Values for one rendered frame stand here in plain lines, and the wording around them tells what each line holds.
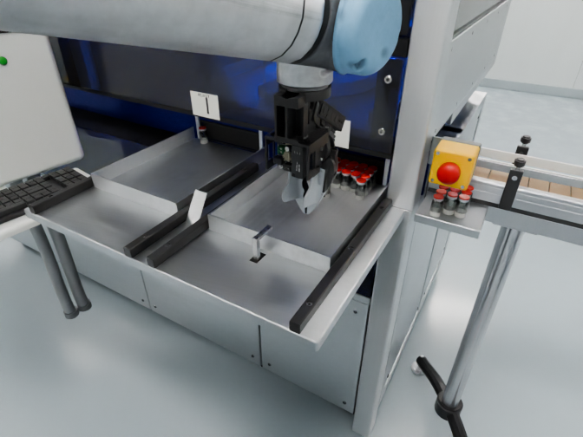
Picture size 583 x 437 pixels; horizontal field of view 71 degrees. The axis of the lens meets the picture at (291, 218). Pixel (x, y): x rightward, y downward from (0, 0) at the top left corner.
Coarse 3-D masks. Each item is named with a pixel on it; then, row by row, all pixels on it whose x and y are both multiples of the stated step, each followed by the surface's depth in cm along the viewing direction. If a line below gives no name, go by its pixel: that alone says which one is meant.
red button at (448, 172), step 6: (450, 162) 74; (438, 168) 74; (444, 168) 73; (450, 168) 73; (456, 168) 73; (438, 174) 74; (444, 174) 74; (450, 174) 73; (456, 174) 73; (444, 180) 74; (450, 180) 74; (456, 180) 74
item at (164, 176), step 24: (168, 144) 110; (192, 144) 114; (216, 144) 114; (120, 168) 98; (144, 168) 102; (168, 168) 102; (192, 168) 102; (216, 168) 102; (240, 168) 97; (120, 192) 90; (144, 192) 85; (168, 192) 91; (192, 192) 85
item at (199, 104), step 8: (192, 96) 100; (200, 96) 99; (208, 96) 98; (216, 96) 96; (192, 104) 102; (200, 104) 100; (208, 104) 99; (216, 104) 97; (200, 112) 101; (216, 112) 99
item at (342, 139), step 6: (348, 126) 83; (336, 132) 85; (342, 132) 84; (348, 132) 83; (336, 138) 85; (342, 138) 85; (348, 138) 84; (336, 144) 86; (342, 144) 85; (348, 144) 85
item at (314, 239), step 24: (240, 192) 85; (264, 192) 91; (336, 192) 91; (384, 192) 87; (216, 216) 77; (240, 216) 83; (264, 216) 83; (288, 216) 83; (312, 216) 83; (336, 216) 83; (360, 216) 83; (240, 240) 76; (264, 240) 73; (288, 240) 76; (312, 240) 76; (336, 240) 76; (312, 264) 70
